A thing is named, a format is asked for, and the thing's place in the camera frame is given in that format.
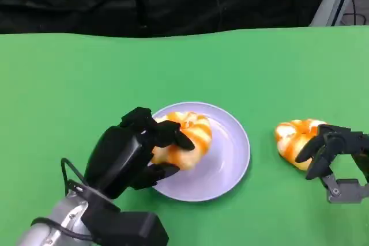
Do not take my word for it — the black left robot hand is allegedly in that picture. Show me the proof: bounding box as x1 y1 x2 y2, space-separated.
82 107 194 200

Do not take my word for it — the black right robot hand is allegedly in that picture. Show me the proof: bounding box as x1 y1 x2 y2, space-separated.
295 124 369 204

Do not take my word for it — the orange and white bread roll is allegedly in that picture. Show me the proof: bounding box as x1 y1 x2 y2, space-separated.
274 118 329 171
150 111 213 172

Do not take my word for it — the lilac round plate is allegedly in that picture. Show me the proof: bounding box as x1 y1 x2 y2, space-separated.
148 101 251 202

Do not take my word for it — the green table cloth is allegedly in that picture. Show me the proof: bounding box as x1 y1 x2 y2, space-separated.
0 24 369 246

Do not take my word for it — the black backdrop curtain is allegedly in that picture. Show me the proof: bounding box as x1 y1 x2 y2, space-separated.
0 0 335 39

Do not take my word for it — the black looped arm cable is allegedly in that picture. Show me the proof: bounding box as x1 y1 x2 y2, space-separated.
61 157 89 198

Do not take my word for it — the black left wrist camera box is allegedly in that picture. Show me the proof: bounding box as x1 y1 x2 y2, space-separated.
81 187 170 246

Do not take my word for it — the black floor cable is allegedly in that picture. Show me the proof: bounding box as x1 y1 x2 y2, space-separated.
341 0 367 25

